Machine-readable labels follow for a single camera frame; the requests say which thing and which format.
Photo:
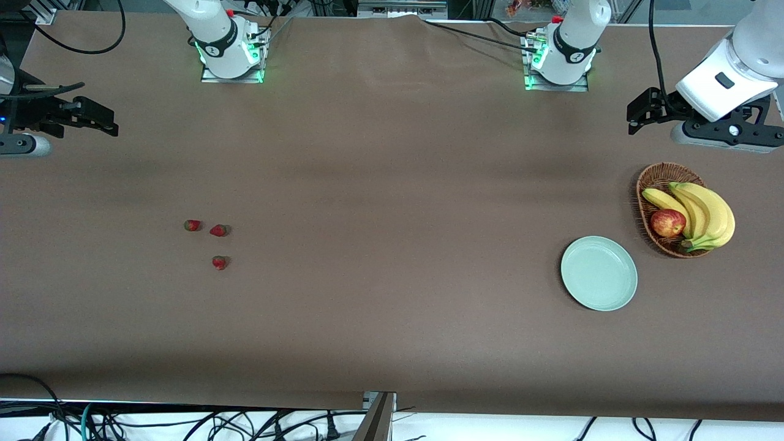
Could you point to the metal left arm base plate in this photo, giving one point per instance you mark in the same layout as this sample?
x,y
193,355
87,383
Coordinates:
x,y
569,87

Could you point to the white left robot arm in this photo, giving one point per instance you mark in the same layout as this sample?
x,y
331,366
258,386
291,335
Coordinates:
x,y
576,37

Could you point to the red apple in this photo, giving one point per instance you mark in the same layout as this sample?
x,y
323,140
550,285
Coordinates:
x,y
667,223

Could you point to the small yellow banana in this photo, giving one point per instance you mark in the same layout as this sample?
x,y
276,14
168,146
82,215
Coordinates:
x,y
658,199

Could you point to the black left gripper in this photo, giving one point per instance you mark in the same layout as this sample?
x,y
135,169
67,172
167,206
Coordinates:
x,y
666,101

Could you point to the red strawberry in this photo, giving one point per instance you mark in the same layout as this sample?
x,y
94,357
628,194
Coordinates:
x,y
192,225
218,230
219,263

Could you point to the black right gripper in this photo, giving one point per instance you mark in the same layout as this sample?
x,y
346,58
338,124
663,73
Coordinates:
x,y
30,109

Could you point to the pale green round plate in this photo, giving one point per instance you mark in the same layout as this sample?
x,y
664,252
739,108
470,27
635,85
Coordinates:
x,y
606,282

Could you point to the orange red package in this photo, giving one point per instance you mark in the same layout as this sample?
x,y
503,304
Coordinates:
x,y
520,7

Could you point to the brown wicker basket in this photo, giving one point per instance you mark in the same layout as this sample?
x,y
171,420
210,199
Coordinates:
x,y
658,174

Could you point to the large yellow banana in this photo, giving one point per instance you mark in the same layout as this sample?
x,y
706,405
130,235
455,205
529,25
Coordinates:
x,y
723,220

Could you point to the aluminium corner extrusion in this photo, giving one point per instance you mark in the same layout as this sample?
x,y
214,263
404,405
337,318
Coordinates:
x,y
46,13

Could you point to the brown table cover sheet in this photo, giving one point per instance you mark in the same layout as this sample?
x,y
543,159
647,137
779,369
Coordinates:
x,y
392,184

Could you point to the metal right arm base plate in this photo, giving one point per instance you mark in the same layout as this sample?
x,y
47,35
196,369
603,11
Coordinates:
x,y
214,78

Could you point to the aluminium frame bar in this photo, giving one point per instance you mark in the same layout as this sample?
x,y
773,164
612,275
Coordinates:
x,y
398,9

